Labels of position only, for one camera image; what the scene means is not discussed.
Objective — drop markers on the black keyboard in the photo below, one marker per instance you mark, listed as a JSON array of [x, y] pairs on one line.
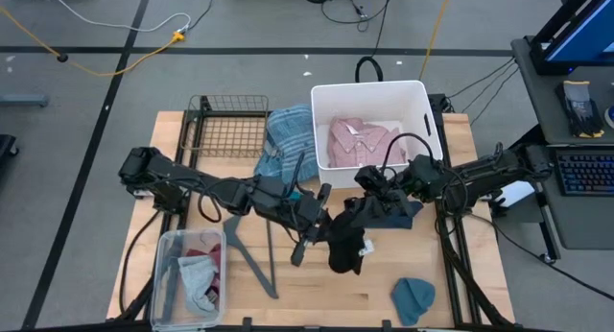
[[585, 173]]

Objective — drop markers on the white plastic bin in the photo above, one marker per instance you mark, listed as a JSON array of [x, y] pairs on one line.
[[336, 178]]

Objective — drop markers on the blue beanie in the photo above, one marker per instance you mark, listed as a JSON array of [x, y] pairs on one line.
[[412, 298]]

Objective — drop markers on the maroon cloth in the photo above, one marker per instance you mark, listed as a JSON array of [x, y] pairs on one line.
[[211, 255]]

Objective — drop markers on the computer monitor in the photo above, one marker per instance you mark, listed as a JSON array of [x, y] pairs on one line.
[[585, 39]]

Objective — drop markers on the blue striped shirt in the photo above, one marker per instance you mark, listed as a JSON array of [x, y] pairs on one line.
[[292, 140]]

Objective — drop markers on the grey work gloves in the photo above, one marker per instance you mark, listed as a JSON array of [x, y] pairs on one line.
[[578, 106]]

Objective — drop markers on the black desk leg bar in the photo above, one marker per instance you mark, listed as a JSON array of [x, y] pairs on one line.
[[535, 134]]

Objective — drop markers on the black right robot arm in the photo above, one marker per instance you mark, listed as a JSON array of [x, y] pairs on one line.
[[484, 171]]

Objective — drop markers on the black floor plug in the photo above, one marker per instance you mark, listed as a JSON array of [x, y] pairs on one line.
[[62, 57]]

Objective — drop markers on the light grey cloth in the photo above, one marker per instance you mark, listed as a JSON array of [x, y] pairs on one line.
[[196, 279]]

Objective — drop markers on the clear plastic container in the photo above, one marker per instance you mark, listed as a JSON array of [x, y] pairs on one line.
[[163, 284]]

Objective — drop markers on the black metal table frame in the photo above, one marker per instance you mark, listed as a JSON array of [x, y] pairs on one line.
[[459, 274]]

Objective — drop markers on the white box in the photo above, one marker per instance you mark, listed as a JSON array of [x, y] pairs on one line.
[[515, 193]]

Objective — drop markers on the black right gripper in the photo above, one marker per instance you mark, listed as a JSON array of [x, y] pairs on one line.
[[400, 190]]

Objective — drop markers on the black beanie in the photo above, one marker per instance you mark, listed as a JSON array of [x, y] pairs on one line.
[[345, 250]]

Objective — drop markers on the black table-edge camera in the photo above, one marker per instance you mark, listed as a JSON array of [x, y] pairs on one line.
[[386, 323]]

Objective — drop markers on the blue round object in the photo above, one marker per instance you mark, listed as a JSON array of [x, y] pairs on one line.
[[610, 117]]

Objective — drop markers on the grey desk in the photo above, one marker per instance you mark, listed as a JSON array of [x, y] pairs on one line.
[[542, 101]]

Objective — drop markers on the navy blue cloth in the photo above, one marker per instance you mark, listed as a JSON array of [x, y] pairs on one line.
[[398, 221]]

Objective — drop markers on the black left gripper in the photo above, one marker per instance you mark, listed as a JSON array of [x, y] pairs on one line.
[[307, 214]]

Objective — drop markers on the black table-edge clamp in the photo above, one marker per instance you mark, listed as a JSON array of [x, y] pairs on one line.
[[247, 322]]

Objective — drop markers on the white paper tag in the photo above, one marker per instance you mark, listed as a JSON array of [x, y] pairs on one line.
[[368, 247]]

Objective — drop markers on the grey keyboard tray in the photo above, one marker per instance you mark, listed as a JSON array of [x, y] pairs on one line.
[[575, 221]]

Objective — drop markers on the grey furniture base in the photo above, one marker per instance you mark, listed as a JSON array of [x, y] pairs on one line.
[[24, 101]]

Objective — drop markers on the black chair part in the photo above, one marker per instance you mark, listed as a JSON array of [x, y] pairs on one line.
[[7, 147]]

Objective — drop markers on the pink checked shirt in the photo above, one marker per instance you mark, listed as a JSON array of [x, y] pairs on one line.
[[364, 145]]

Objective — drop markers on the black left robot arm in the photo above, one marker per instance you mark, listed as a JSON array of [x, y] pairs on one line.
[[192, 176]]

